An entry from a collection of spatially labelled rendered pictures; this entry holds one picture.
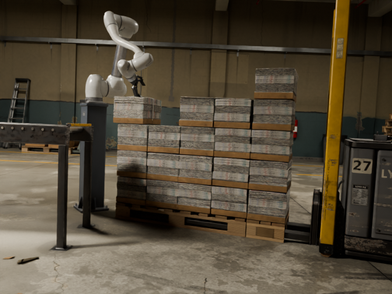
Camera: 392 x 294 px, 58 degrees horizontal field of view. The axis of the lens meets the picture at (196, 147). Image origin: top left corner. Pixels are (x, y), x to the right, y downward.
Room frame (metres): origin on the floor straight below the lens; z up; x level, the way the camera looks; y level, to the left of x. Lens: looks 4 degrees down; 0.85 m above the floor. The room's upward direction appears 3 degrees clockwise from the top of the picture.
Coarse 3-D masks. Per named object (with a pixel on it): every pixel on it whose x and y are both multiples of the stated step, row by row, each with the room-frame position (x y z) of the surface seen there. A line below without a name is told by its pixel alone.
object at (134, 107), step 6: (114, 96) 3.07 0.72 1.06; (120, 96) 3.05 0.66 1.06; (126, 96) 3.03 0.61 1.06; (114, 102) 3.07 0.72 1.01; (120, 102) 3.05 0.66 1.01; (126, 102) 3.06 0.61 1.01; (132, 102) 3.02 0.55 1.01; (138, 102) 3.00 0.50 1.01; (144, 102) 3.00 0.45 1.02; (150, 102) 3.11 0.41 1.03; (114, 108) 3.07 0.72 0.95; (120, 108) 3.06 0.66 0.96; (126, 108) 3.04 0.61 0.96; (132, 108) 3.02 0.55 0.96; (138, 108) 3.01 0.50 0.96; (144, 108) 3.01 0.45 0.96; (150, 108) 3.13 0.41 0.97; (114, 114) 3.08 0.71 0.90; (120, 114) 3.06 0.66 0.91; (126, 114) 3.04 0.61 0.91; (132, 114) 3.02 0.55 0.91; (138, 114) 3.01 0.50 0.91; (144, 114) 3.03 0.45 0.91
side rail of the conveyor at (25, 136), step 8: (0, 128) 2.27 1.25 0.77; (8, 128) 2.27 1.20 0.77; (16, 128) 2.27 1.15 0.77; (24, 128) 2.27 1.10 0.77; (32, 128) 2.26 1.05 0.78; (40, 128) 2.26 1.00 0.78; (48, 128) 2.26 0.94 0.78; (56, 128) 2.26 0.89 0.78; (64, 128) 2.26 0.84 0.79; (0, 136) 2.27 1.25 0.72; (8, 136) 2.27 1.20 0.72; (16, 136) 2.27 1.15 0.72; (24, 136) 2.27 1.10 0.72; (32, 136) 2.27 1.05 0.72; (40, 136) 2.26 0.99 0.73; (48, 136) 2.26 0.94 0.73; (56, 136) 2.26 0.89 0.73; (64, 136) 2.26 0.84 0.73; (48, 144) 2.26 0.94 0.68; (56, 144) 2.26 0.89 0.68; (64, 144) 2.26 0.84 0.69
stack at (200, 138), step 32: (128, 128) 3.04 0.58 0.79; (160, 128) 2.94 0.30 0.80; (192, 128) 2.85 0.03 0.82; (224, 128) 2.77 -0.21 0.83; (128, 160) 3.03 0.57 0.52; (160, 160) 2.93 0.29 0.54; (192, 160) 2.84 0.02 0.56; (224, 160) 2.76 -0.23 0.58; (128, 192) 3.04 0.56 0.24; (160, 192) 2.94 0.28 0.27; (192, 192) 2.84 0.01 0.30; (224, 192) 2.76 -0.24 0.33; (160, 224) 2.93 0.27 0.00
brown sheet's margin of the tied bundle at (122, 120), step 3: (114, 117) 3.07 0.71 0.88; (114, 120) 3.07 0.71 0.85; (117, 120) 3.06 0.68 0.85; (120, 120) 3.05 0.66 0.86; (123, 120) 3.04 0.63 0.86; (126, 120) 3.04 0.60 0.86; (129, 120) 3.02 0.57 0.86; (132, 120) 3.02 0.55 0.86; (135, 120) 3.01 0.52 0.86; (138, 120) 3.00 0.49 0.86; (141, 120) 2.99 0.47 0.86; (144, 120) 3.01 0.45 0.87; (147, 120) 3.06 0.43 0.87; (150, 120) 3.13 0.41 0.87; (135, 123) 3.01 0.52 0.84; (138, 123) 3.00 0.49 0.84; (141, 123) 2.99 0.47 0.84; (144, 123) 3.01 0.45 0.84; (147, 123) 3.07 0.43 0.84; (150, 123) 3.14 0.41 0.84
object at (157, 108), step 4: (156, 100) 3.23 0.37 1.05; (156, 104) 3.24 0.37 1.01; (160, 104) 3.33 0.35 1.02; (152, 108) 3.20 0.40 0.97; (156, 108) 3.24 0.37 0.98; (160, 108) 3.33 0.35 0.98; (156, 112) 3.26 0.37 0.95; (160, 112) 3.33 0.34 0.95; (156, 116) 3.26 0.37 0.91; (152, 124) 3.25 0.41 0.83; (156, 124) 3.30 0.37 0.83
